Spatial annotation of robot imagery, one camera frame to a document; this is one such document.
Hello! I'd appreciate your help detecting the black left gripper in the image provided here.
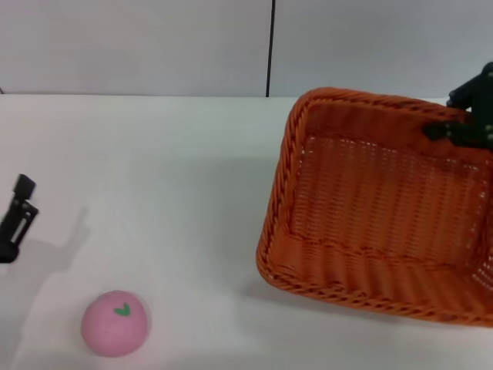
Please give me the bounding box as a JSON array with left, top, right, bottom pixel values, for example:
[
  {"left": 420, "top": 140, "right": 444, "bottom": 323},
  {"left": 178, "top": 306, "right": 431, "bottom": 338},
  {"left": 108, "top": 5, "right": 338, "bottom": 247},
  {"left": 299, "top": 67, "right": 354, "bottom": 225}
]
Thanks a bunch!
[{"left": 0, "top": 173, "right": 40, "bottom": 264}]

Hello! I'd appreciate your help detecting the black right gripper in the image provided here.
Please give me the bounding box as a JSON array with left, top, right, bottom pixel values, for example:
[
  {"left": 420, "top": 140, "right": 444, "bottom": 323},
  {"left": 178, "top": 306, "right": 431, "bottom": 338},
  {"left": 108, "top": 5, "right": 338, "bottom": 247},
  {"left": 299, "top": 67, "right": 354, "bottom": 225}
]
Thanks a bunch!
[{"left": 423, "top": 61, "right": 493, "bottom": 150}]

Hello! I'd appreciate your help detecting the pink peach toy ball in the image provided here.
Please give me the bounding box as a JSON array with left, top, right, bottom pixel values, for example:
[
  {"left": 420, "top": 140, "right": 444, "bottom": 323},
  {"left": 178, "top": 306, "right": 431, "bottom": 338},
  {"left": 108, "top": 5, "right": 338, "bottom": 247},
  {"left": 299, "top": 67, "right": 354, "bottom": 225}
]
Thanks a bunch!
[{"left": 80, "top": 290, "right": 152, "bottom": 358}]

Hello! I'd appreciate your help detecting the orange woven plastic basket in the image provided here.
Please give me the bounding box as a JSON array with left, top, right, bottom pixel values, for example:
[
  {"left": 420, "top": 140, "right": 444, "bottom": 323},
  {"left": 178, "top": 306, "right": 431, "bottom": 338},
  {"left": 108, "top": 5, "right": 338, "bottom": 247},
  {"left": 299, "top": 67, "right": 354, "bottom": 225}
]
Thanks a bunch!
[{"left": 256, "top": 86, "right": 493, "bottom": 328}]

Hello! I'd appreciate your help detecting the black vertical wall strip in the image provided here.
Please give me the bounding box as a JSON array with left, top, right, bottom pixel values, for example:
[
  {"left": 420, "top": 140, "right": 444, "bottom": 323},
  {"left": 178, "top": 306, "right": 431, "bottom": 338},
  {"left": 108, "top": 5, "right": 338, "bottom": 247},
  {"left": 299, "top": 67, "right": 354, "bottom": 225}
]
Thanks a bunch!
[{"left": 264, "top": 0, "right": 277, "bottom": 98}]

